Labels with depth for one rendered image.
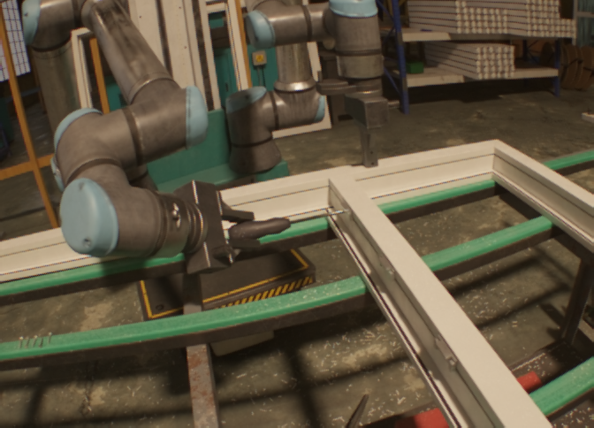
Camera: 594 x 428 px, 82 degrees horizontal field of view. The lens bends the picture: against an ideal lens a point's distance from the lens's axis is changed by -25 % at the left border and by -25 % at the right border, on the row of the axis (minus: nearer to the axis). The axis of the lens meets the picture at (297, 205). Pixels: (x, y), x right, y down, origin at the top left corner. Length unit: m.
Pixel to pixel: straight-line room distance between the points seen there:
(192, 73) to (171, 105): 1.07
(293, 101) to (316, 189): 0.68
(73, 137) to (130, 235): 0.16
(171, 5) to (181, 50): 0.19
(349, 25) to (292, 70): 0.71
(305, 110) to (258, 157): 0.23
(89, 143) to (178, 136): 0.13
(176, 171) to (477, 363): 1.38
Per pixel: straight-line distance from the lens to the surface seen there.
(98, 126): 0.59
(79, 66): 3.00
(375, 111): 0.82
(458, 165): 1.00
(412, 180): 0.95
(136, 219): 0.52
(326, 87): 0.82
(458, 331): 0.50
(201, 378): 0.63
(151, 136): 0.59
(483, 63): 4.88
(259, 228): 0.74
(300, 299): 0.67
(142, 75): 0.69
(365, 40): 0.81
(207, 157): 1.66
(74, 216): 0.52
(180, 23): 1.66
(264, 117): 1.51
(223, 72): 4.40
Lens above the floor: 1.28
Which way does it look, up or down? 26 degrees down
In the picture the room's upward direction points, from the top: 8 degrees counter-clockwise
